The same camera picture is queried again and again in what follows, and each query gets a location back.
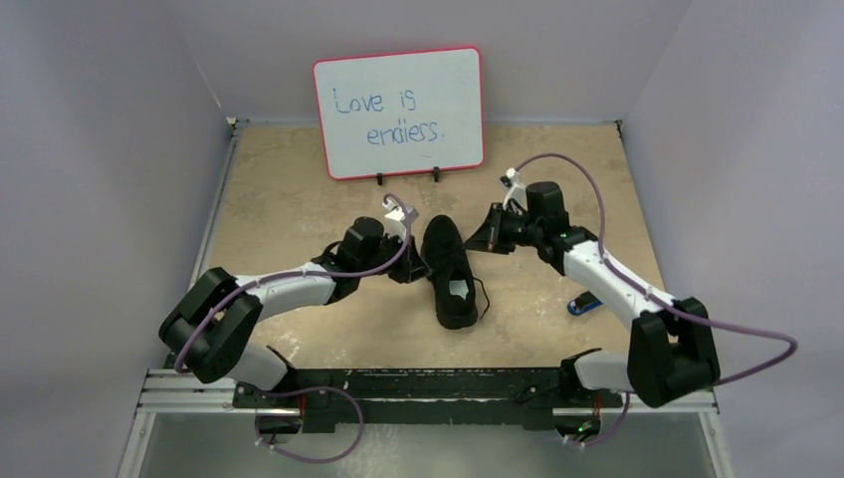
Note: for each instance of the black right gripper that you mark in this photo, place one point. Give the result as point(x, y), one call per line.
point(493, 228)

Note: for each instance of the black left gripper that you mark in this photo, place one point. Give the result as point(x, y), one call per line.
point(411, 267)

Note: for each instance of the black shoe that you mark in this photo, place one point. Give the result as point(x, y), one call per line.
point(451, 275)

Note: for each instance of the black shoelace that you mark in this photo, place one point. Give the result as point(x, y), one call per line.
point(485, 296)

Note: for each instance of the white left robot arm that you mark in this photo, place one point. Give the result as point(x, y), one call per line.
point(210, 328)

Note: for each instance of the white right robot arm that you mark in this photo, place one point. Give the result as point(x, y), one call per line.
point(671, 350)

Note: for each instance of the blue black marker eraser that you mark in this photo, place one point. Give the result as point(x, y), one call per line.
point(583, 304)

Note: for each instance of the red framed whiteboard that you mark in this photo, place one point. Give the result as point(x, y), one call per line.
point(401, 113)

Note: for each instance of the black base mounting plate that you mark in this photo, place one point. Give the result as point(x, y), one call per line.
point(533, 398)

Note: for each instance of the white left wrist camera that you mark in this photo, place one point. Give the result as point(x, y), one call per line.
point(397, 218)

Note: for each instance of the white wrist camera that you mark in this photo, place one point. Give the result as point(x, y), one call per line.
point(515, 198)
point(397, 218)

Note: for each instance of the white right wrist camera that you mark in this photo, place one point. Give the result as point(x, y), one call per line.
point(515, 198)

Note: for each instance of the aluminium extrusion rail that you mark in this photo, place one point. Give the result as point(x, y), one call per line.
point(165, 391)

